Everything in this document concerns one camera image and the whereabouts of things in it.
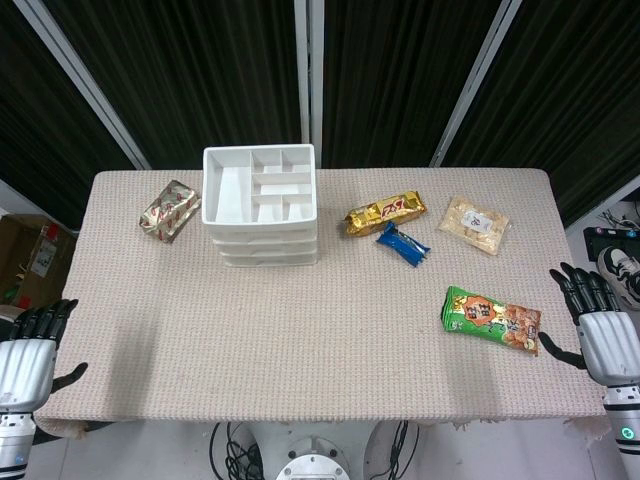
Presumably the white metal frame post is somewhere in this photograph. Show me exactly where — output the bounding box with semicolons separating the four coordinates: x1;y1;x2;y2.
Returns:
14;0;151;170
293;0;326;169
429;0;524;169

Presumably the black white sneaker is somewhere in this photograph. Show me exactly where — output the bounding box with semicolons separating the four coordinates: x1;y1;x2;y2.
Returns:
597;245;640;307

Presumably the blue snack packet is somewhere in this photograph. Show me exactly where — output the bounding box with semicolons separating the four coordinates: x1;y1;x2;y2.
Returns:
375;221;432;269

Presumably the gold biscuit bar packet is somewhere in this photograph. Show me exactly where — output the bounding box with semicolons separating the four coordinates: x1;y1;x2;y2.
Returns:
342;189;428;238

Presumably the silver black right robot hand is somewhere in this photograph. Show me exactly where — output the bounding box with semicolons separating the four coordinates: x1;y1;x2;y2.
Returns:
536;262;640;389

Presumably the black cable bundle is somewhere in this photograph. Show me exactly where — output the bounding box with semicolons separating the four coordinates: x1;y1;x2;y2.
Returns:
384;422;421;480
208;422;266;480

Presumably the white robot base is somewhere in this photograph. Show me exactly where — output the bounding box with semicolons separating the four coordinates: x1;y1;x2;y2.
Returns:
249;422;386;480

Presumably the clear plastic container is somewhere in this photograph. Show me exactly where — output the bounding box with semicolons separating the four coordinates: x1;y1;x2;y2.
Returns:
212;228;319;245

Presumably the white plastic drawer cabinet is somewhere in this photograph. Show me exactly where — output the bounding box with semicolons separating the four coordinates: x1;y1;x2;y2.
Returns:
201;143;320;267

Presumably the green rice cracker bag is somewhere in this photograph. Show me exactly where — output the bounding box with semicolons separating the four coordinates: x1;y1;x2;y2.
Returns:
439;285;543;357

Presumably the black device with coloured rim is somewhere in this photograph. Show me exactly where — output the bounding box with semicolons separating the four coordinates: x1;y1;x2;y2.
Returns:
583;225;640;261

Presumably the clear bag of crackers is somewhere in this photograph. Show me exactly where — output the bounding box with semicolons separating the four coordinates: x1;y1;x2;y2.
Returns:
438;195;513;258

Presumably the brown cardboard box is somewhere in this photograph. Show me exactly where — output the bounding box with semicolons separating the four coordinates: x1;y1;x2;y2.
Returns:
0;214;79;306

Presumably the beige woven tablecloth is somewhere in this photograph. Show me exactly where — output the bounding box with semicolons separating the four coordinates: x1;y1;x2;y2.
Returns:
33;168;619;441

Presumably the black pleated curtain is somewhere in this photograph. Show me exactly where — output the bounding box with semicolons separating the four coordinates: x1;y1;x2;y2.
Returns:
0;0;141;234
322;0;509;169
442;0;640;229
42;0;306;169

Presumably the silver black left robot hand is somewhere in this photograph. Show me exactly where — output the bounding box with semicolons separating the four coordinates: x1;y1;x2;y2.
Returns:
0;298;89;414

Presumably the gold red-print snack packet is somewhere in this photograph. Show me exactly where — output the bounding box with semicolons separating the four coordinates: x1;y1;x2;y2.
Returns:
138;179;202;245

